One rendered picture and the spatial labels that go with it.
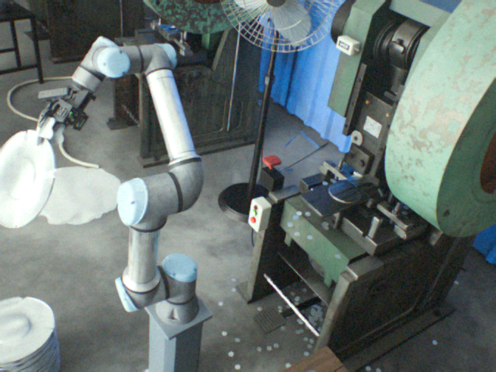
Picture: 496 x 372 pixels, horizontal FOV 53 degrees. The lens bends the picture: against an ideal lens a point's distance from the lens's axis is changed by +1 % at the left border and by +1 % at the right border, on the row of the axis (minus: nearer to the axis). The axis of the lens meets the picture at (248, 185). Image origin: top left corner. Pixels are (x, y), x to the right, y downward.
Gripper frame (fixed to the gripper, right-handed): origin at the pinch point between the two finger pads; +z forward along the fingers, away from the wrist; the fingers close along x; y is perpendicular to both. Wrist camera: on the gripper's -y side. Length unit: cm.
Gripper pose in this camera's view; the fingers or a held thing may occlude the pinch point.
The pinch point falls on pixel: (39, 141)
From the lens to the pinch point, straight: 155.4
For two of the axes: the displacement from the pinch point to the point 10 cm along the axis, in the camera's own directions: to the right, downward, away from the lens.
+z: -5.4, 8.4, -0.5
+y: 7.6, 4.6, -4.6
